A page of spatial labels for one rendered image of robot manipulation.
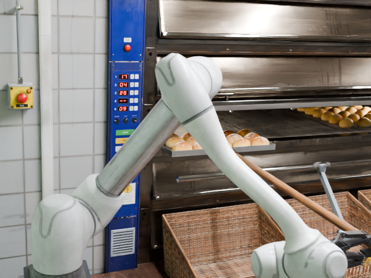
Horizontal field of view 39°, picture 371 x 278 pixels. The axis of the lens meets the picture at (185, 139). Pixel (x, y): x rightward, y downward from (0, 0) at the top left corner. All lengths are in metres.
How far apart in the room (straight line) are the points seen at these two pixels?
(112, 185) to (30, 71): 0.75
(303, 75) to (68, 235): 1.61
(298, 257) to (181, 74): 0.55
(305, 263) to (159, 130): 0.60
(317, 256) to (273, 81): 1.49
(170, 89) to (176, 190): 1.25
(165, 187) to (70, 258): 1.01
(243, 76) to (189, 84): 1.22
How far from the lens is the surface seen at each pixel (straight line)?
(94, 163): 2.41
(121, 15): 2.29
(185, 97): 1.37
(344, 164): 2.58
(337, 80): 2.90
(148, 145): 1.62
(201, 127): 1.38
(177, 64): 1.39
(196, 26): 2.43
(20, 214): 2.44
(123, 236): 2.56
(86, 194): 1.74
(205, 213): 2.67
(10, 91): 2.20
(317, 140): 2.93
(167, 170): 2.56
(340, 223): 1.80
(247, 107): 2.46
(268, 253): 1.45
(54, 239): 1.61
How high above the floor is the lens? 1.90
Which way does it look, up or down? 16 degrees down
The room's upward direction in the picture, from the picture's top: 3 degrees clockwise
